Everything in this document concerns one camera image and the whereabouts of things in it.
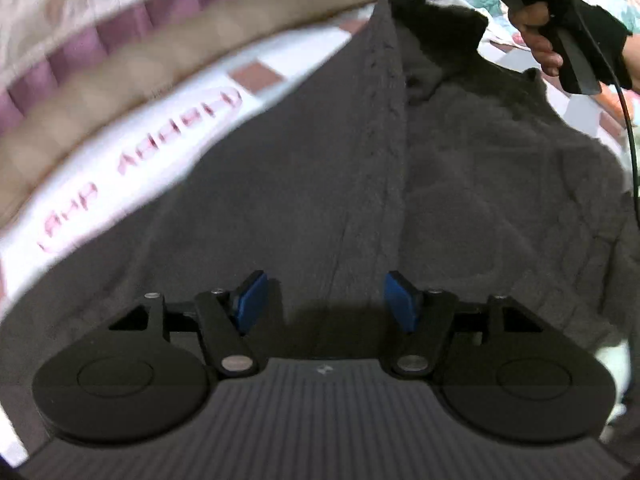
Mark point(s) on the white bedsheet with pink lettering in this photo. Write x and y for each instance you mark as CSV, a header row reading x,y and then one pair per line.
x,y
125,80

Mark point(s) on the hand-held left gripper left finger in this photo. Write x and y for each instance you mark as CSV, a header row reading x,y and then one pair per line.
x,y
250,305

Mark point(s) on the dark grey knit sweater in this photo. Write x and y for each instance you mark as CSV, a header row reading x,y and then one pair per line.
x,y
450,185

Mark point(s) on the white checkered mat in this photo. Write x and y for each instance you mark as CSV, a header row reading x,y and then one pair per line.
x,y
165,125

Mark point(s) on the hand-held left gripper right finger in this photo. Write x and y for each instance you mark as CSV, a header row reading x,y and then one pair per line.
x,y
400,305

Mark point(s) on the person's right forearm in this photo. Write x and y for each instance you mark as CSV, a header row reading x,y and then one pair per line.
x,y
635,67

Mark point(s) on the person's right hand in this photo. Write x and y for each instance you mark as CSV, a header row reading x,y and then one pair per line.
x,y
532,30

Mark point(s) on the white quilt with red bears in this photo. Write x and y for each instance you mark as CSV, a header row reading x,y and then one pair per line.
x,y
75,5

